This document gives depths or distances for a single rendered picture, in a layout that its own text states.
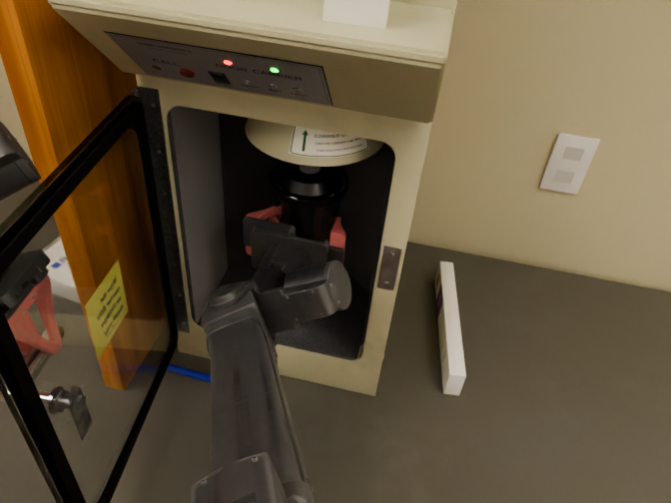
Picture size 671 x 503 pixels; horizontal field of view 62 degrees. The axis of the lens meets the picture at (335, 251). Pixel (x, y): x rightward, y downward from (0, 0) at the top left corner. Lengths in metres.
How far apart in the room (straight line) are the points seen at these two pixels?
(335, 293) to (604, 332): 0.62
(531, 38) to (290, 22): 0.61
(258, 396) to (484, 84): 0.75
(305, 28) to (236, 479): 0.32
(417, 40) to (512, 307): 0.71
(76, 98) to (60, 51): 0.05
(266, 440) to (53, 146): 0.40
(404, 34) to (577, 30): 0.58
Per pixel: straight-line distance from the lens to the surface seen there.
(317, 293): 0.60
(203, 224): 0.81
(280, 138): 0.66
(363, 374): 0.85
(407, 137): 0.59
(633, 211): 1.19
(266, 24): 0.46
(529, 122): 1.07
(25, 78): 0.62
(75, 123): 0.67
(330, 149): 0.65
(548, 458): 0.91
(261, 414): 0.39
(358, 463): 0.82
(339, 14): 0.47
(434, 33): 0.48
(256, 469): 0.29
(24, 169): 0.54
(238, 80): 0.55
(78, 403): 0.57
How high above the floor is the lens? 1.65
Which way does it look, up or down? 40 degrees down
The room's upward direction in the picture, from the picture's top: 6 degrees clockwise
